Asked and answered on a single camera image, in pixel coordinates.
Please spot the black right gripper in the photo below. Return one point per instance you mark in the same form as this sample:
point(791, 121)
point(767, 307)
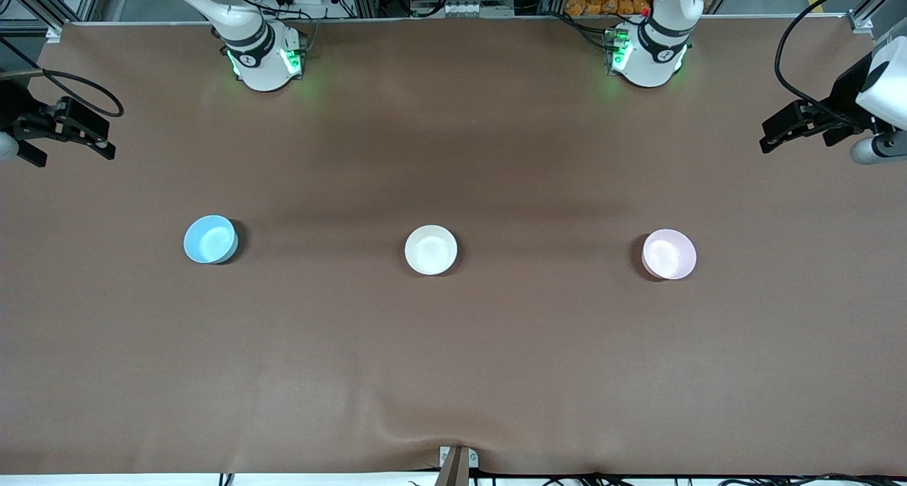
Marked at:
point(14, 108)

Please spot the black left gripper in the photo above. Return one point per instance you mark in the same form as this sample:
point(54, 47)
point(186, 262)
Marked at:
point(844, 96)

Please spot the pink bowl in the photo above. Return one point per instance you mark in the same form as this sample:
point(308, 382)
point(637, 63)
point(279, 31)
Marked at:
point(669, 256)

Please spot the blue bowl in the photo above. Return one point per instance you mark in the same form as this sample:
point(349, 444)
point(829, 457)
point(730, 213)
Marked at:
point(209, 241)

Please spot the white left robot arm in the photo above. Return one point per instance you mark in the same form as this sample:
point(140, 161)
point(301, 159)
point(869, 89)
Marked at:
point(652, 54)

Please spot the white bowl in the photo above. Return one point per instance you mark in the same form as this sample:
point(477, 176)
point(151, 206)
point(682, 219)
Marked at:
point(430, 251)

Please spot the table cover cloth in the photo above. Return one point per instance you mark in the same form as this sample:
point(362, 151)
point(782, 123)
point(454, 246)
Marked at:
point(453, 365)

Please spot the aluminium frame profile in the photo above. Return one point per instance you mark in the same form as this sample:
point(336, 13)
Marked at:
point(28, 1)
point(868, 8)

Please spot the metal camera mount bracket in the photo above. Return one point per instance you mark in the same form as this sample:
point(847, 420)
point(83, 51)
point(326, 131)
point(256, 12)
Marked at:
point(457, 461)

